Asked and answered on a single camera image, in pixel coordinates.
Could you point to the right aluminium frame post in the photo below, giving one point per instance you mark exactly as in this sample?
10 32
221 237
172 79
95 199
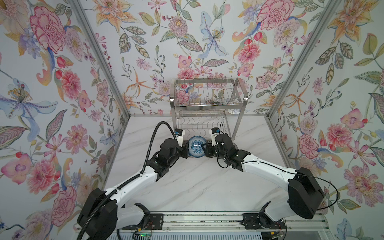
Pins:
320 26

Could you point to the left aluminium frame post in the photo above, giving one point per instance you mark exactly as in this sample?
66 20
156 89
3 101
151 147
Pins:
94 44

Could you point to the steel two-tier dish rack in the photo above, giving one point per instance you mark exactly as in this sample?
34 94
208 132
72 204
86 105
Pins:
199 105

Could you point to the blue white floral bowl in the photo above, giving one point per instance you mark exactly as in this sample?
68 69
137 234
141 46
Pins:
195 146

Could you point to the aluminium frame post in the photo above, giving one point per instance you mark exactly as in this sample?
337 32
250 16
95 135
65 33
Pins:
94 44
320 26

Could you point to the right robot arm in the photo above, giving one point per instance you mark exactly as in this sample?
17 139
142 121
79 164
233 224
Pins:
304 194

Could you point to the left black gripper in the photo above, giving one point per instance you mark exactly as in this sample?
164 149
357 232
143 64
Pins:
185 149

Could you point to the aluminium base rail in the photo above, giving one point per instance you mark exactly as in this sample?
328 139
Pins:
172 222

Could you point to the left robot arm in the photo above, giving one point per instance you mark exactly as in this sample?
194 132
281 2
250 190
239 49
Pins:
105 211

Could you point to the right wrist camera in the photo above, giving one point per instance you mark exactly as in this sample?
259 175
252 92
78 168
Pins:
214 132

